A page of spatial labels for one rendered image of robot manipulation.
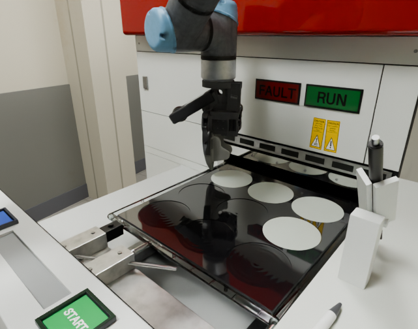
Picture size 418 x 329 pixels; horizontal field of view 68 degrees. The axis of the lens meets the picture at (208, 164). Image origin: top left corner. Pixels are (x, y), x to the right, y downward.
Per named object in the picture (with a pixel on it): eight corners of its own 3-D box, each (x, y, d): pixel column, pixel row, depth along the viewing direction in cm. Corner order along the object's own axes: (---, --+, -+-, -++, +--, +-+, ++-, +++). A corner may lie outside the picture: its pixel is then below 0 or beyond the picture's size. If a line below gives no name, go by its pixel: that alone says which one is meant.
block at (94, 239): (98, 238, 57) (95, 224, 55) (108, 246, 54) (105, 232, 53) (53, 260, 51) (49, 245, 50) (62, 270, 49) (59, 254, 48)
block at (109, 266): (123, 258, 52) (121, 243, 51) (135, 267, 50) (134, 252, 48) (77, 284, 46) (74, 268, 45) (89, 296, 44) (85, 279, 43)
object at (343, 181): (220, 170, 93) (220, 140, 90) (379, 225, 66) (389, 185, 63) (216, 172, 92) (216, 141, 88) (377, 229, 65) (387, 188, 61)
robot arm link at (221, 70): (197, 60, 63) (205, 57, 71) (197, 83, 65) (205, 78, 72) (233, 61, 62) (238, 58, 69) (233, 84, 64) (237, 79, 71)
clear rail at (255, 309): (112, 217, 62) (111, 210, 61) (281, 326, 39) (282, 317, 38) (105, 219, 61) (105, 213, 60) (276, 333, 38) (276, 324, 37)
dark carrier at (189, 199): (227, 166, 84) (227, 164, 84) (360, 209, 63) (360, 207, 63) (117, 217, 61) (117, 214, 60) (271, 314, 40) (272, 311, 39)
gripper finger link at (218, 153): (228, 176, 72) (229, 138, 69) (203, 173, 74) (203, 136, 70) (230, 171, 75) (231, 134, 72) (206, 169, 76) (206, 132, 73)
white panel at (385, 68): (149, 149, 118) (141, 35, 103) (385, 234, 68) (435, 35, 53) (143, 151, 116) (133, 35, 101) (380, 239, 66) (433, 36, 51)
